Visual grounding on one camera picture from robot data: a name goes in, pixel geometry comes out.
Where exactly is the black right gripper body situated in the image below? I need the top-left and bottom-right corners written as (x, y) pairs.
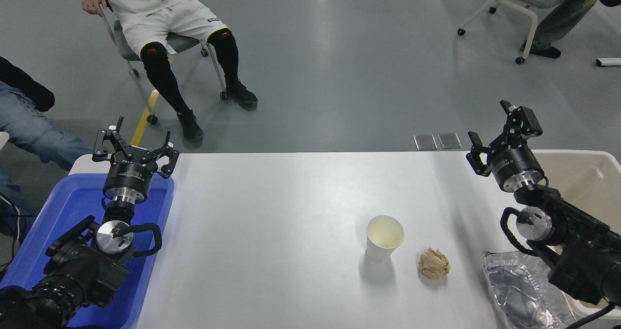
top-left (487, 144), bottom-right (545, 190)

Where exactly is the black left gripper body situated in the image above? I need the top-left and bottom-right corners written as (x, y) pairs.
top-left (103, 156), bottom-right (157, 194)

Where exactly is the white paper cup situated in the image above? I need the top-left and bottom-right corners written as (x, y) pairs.
top-left (366, 215), bottom-right (405, 263)

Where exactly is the metal floor plate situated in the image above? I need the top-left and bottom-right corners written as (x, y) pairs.
top-left (438, 132), bottom-right (463, 149)
top-left (413, 134), bottom-right (438, 151)

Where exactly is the blue plastic tray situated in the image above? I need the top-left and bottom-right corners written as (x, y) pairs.
top-left (0, 174), bottom-right (174, 329)

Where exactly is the large pale bin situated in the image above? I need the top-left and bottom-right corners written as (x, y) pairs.
top-left (531, 149), bottom-right (621, 329)

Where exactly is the person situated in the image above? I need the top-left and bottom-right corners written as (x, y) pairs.
top-left (509, 0), bottom-right (621, 59)
top-left (0, 56), bottom-right (95, 245)
top-left (70, 0), bottom-right (259, 143)

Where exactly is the crumpled tan paper ball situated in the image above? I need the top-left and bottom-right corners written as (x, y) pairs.
top-left (418, 247), bottom-right (451, 280)

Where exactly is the silver foil tray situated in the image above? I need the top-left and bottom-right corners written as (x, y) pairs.
top-left (482, 250), bottom-right (578, 329)

